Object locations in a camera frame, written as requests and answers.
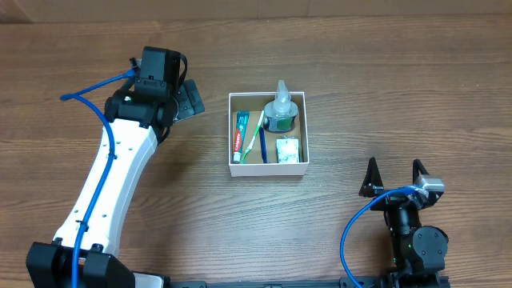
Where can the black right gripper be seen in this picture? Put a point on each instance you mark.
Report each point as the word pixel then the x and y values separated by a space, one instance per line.
pixel 394 194

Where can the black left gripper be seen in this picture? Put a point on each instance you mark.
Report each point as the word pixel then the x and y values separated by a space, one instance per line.
pixel 190 102

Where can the white teal toothpaste tube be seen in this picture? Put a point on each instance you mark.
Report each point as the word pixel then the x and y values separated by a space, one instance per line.
pixel 239 135

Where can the green white toothbrush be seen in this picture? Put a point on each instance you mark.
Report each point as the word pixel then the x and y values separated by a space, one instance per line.
pixel 252 141

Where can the white cardboard box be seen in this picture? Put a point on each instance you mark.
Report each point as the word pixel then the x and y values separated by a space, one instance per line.
pixel 254 102

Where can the clear pump soap bottle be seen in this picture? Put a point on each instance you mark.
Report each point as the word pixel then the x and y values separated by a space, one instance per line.
pixel 280 114

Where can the green white soap packet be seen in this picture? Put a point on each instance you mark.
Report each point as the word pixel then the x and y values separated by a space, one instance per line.
pixel 288 150

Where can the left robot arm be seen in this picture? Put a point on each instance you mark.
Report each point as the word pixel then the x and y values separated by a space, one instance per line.
pixel 84 250

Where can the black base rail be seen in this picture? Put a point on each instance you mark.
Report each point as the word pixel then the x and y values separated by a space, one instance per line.
pixel 343 282

